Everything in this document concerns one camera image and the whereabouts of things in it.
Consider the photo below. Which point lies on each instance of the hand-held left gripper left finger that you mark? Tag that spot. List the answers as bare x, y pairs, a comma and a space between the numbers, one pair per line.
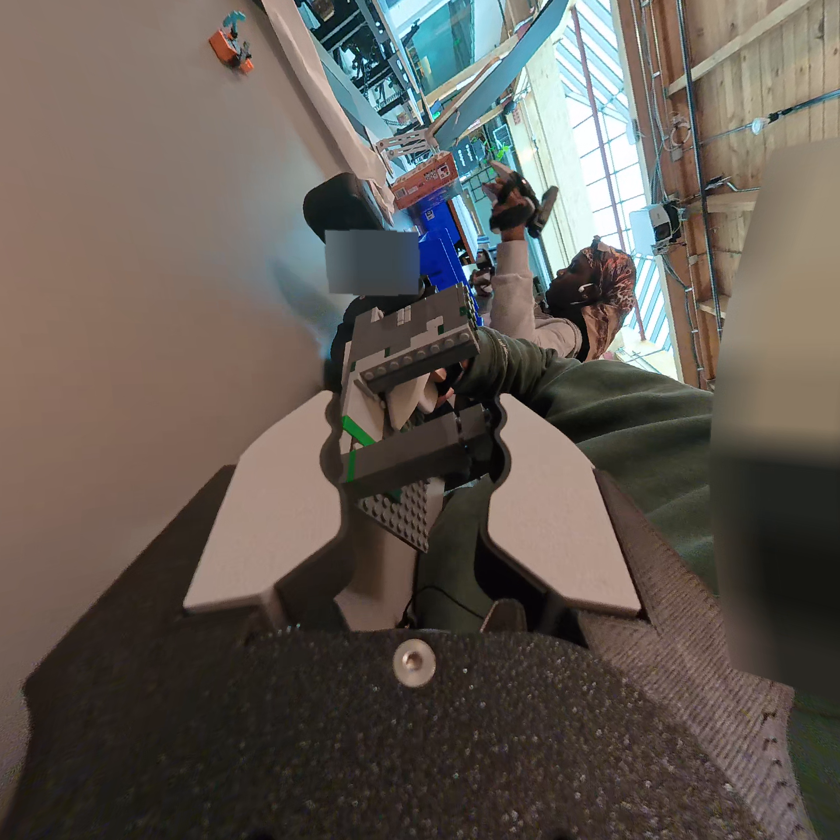
275, 505

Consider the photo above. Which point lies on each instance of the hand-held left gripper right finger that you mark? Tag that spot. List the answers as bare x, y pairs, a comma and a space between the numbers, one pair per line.
551, 512

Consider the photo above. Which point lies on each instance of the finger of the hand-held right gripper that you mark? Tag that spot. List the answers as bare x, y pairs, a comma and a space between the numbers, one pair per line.
403, 403

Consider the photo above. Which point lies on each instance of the dark grey studded baseplate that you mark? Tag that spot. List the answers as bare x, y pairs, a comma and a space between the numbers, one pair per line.
400, 453

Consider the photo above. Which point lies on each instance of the person's right forearm green sleeve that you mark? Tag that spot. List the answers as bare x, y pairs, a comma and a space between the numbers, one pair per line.
525, 367

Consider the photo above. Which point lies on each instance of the blue plastic bin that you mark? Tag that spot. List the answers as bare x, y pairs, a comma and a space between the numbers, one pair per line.
439, 256

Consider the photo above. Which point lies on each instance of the black textured case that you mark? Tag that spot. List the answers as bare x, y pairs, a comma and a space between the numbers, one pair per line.
334, 200

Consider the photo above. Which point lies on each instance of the orange cardboard box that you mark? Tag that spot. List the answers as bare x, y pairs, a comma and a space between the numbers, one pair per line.
423, 180

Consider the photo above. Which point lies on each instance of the white folding stand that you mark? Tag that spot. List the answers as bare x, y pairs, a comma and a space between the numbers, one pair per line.
403, 141

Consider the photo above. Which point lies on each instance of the grey fabric chair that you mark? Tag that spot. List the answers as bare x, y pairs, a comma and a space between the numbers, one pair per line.
689, 656

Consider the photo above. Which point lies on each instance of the small orange brick toy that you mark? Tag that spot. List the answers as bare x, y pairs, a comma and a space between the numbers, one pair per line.
231, 46

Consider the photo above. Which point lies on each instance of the white wall camera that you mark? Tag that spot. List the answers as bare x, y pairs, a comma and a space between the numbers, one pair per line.
656, 226

